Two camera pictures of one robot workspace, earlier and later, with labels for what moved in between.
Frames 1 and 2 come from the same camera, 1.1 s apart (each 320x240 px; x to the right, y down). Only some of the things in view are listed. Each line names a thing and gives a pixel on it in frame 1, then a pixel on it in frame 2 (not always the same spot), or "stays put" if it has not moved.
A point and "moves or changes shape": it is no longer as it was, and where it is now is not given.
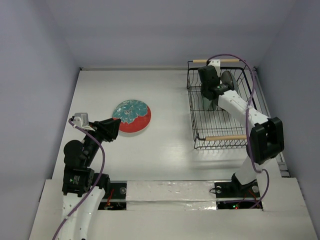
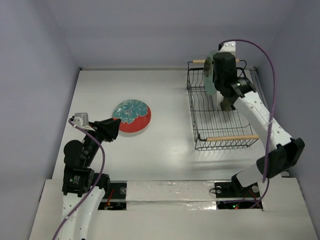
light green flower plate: [209, 105] moves or changes shape
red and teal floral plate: [134, 115] stays put
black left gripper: [107, 128] stays put
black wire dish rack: [220, 128] stays put
